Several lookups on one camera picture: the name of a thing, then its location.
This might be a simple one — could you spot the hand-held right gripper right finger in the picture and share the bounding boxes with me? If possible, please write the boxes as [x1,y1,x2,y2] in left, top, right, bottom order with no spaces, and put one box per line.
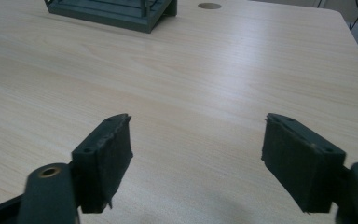
[261,112,347,215]

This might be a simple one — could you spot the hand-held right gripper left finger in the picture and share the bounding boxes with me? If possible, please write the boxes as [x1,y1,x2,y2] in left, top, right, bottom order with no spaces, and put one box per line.
[71,113,134,215]

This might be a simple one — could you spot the dark green rack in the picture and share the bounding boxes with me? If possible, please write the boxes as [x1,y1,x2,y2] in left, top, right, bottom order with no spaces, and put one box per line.
[43,0,179,35]

